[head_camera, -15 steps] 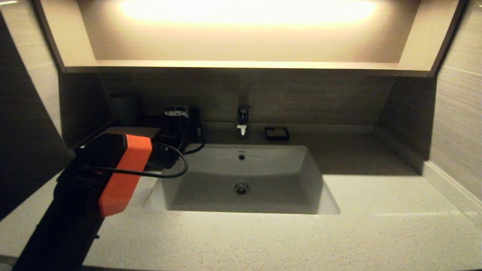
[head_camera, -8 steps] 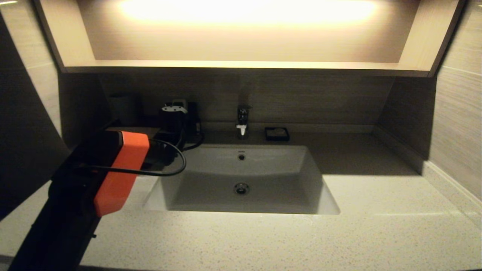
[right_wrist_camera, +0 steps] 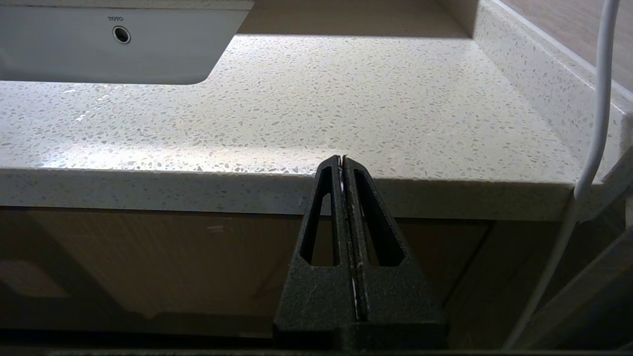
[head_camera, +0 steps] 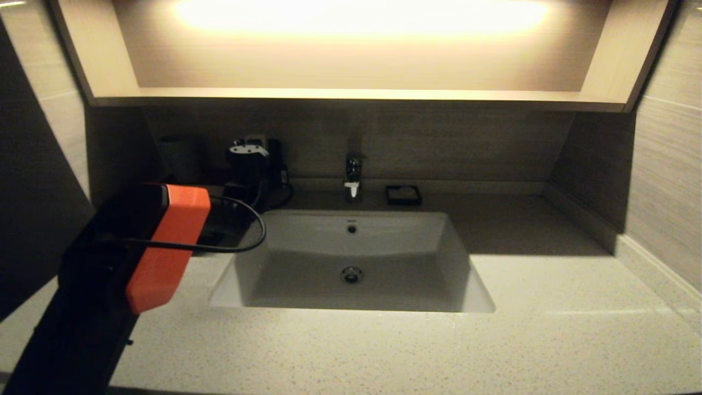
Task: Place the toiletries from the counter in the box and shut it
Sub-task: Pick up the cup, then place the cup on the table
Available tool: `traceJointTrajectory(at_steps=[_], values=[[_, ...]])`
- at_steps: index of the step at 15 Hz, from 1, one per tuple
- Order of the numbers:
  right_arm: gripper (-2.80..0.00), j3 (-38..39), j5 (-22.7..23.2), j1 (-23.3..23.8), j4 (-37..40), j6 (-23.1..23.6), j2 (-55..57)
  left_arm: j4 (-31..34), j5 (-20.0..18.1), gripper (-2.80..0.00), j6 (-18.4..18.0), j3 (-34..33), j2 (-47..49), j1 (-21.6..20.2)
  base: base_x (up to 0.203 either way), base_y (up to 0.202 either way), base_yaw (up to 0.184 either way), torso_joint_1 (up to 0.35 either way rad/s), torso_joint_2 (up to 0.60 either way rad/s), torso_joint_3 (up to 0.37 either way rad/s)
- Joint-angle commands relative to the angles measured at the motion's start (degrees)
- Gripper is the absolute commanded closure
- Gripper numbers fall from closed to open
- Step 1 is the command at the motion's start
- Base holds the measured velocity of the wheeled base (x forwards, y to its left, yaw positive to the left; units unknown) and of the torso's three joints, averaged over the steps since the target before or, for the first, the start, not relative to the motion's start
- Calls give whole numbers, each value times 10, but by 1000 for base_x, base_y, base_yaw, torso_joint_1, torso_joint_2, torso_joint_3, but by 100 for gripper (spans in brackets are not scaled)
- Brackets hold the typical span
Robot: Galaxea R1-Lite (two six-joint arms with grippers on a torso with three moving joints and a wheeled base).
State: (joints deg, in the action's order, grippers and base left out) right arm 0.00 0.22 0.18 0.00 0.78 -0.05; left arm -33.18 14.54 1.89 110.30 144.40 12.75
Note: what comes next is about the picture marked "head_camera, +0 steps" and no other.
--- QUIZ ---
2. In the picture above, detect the grey cup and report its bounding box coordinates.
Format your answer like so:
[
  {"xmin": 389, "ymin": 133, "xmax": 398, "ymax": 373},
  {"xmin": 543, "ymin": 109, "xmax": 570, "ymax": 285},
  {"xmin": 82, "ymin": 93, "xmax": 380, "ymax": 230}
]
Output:
[{"xmin": 158, "ymin": 135, "xmax": 208, "ymax": 182}]

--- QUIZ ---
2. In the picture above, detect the chrome faucet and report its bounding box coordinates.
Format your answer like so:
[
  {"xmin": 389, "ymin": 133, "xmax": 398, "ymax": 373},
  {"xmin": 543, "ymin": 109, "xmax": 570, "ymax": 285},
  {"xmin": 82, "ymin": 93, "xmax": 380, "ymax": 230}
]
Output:
[{"xmin": 343, "ymin": 155, "xmax": 368, "ymax": 205}]

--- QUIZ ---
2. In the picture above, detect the white sink basin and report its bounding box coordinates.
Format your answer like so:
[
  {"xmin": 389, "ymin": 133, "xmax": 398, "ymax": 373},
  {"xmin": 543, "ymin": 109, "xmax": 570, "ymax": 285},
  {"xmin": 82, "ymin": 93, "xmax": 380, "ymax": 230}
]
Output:
[{"xmin": 207, "ymin": 211, "xmax": 495, "ymax": 313}]

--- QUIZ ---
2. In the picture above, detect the black soap dish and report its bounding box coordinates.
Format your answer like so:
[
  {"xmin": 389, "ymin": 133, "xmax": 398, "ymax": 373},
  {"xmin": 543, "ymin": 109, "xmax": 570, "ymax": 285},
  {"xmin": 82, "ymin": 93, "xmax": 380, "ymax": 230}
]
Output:
[{"xmin": 385, "ymin": 185, "xmax": 423, "ymax": 208}]

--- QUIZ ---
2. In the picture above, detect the warm light strip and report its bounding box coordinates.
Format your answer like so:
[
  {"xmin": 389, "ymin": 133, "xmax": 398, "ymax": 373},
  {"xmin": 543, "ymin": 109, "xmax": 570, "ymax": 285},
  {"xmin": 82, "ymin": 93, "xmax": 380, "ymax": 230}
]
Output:
[{"xmin": 175, "ymin": 0, "xmax": 549, "ymax": 42}]

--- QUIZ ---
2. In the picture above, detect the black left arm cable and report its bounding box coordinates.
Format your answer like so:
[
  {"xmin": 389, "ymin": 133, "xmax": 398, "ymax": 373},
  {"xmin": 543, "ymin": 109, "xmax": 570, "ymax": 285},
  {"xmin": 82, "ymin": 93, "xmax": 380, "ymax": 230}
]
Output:
[{"xmin": 99, "ymin": 195, "xmax": 268, "ymax": 254}]

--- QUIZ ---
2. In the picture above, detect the wooden wall shelf niche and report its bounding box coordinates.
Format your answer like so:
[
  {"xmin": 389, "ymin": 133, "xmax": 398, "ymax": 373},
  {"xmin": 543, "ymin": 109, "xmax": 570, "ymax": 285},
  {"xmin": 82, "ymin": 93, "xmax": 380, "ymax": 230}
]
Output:
[{"xmin": 49, "ymin": 0, "xmax": 678, "ymax": 115}]

